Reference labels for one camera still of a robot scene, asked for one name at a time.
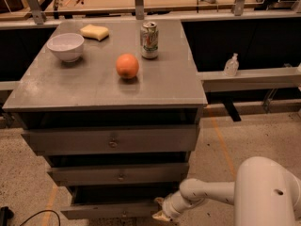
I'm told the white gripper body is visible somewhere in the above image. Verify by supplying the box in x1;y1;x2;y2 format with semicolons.
162;191;185;219

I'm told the grey bottom drawer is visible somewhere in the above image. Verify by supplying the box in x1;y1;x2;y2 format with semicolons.
61;183;177;219

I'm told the grey drawer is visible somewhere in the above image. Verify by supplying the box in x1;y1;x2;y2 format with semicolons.
48;163;189;186
22;125;199;155
61;183;177;219

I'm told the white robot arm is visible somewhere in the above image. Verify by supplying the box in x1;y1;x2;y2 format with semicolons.
152;156;301;226

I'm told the grey middle drawer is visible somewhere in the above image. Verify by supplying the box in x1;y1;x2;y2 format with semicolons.
48;163;189;186

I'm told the grey top drawer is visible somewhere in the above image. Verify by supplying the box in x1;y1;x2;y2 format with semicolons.
22;125;199;155

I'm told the grey drawer cabinet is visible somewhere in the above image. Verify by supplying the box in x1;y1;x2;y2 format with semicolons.
2;18;209;202

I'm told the orange fruit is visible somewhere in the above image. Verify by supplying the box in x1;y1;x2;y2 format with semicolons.
116;54;139;79

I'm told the clear sanitizer bottle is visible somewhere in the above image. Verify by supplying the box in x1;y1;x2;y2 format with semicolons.
224;53;239;76

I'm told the black floor device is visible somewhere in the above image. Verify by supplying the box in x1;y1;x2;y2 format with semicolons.
0;206;14;226

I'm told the soda can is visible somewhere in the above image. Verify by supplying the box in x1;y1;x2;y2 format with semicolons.
140;22;159;59

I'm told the yellow sponge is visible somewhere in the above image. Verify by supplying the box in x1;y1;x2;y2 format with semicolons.
80;24;109;41

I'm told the white bowl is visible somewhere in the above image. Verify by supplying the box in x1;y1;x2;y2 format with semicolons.
46;33;85;62

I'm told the wooden workbench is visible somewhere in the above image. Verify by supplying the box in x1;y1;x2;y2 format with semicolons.
0;0;301;24

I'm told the black cable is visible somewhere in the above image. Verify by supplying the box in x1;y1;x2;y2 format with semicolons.
19;209;61;226

